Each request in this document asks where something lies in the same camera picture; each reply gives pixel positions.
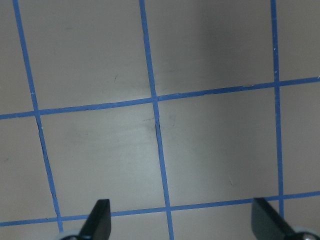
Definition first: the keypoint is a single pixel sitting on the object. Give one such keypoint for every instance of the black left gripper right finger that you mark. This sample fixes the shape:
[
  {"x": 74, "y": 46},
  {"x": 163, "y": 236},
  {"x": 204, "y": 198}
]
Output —
[{"x": 267, "y": 224}]

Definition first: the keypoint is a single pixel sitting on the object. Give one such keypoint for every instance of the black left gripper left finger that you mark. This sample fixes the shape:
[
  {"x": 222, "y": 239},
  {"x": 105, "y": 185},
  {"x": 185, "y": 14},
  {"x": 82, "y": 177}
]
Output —
[{"x": 98, "y": 224}]

